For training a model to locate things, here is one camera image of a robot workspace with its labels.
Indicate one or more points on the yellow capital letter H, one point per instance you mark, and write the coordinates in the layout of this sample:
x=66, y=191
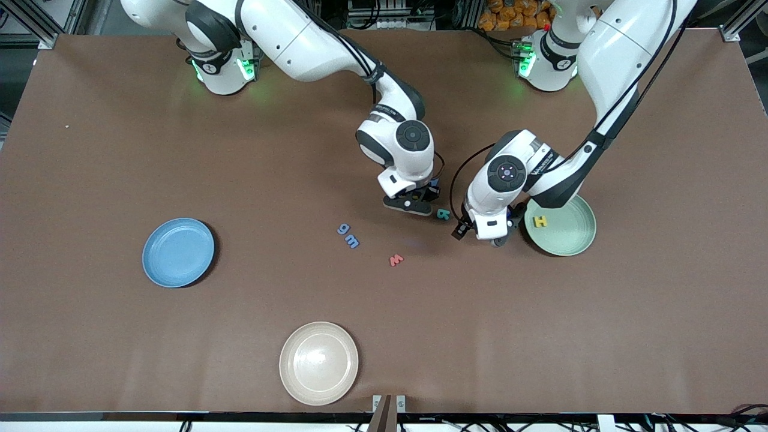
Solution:
x=540, y=221

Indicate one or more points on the light green plate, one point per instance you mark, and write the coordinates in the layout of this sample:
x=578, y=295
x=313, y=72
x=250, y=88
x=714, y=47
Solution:
x=570, y=234

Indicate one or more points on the beige plate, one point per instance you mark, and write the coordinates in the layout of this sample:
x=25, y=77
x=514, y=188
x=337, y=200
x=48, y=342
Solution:
x=318, y=363

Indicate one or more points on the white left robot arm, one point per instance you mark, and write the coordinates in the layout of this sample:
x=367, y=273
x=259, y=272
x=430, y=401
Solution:
x=624, y=48

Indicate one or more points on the teal capital letter R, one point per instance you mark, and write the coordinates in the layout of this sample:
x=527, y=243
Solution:
x=443, y=213

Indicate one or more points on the blue small letter m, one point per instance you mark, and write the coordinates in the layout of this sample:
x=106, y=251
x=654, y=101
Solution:
x=351, y=242

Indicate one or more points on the pink small letter w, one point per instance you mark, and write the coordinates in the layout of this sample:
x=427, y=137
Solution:
x=396, y=260

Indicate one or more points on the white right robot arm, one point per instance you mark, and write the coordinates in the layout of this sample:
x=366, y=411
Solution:
x=288, y=36

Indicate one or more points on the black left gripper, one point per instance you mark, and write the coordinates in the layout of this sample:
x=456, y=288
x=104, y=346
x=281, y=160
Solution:
x=462, y=229

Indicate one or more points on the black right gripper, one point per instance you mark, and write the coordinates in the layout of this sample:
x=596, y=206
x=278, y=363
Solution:
x=430, y=192

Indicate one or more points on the blue plate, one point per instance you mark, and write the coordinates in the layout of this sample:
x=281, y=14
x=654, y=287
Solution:
x=178, y=252

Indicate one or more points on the orange fruit pile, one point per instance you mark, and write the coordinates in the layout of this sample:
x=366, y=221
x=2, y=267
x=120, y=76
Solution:
x=498, y=18

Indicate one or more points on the aluminium frame post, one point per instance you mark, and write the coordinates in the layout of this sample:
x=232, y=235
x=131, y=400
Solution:
x=47, y=42
x=744, y=18

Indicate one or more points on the grey electronics rack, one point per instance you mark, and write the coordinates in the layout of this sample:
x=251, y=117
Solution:
x=390, y=15

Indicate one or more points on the grey metal clamp bracket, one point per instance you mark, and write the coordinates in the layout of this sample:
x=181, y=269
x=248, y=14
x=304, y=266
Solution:
x=384, y=420

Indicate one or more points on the blue small letter g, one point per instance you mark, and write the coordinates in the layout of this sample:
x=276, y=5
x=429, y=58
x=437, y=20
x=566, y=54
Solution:
x=343, y=228

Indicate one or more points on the brown table mat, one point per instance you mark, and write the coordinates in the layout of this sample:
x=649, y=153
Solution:
x=480, y=330

